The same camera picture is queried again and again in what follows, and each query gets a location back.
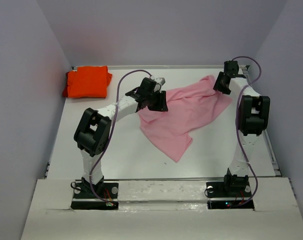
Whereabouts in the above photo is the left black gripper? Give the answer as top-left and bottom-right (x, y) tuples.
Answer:
(146, 90), (169, 113)

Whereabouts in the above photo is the pink t-shirt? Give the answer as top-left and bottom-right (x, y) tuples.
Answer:
(138, 75), (232, 163)

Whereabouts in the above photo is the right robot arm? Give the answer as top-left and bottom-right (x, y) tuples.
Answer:
(213, 60), (271, 196)

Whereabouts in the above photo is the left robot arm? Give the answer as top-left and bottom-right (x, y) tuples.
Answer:
(73, 77), (168, 198)

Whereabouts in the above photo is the folded orange t-shirt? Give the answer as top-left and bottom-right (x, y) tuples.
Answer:
(62, 66), (113, 99)

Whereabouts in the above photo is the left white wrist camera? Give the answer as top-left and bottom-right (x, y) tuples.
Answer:
(154, 77), (166, 86)

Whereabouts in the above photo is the aluminium table edge rail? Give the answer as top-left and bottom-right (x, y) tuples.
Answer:
(71, 64), (250, 71)

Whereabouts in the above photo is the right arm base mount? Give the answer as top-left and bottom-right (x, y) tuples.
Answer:
(204, 174), (255, 210)

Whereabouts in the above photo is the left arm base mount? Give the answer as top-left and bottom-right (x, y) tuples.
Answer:
(70, 177), (119, 211)

